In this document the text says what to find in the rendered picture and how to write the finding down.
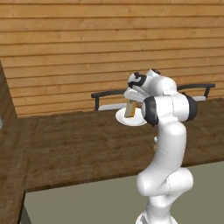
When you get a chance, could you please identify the white round plate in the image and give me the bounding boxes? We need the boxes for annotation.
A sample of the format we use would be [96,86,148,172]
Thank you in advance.
[115,106,149,128]

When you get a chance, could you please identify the toasted bread slice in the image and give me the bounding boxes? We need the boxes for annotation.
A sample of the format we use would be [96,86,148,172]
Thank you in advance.
[124,99,137,119]

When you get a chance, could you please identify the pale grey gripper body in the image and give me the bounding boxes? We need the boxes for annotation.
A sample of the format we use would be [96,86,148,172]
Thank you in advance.
[122,87,148,103]

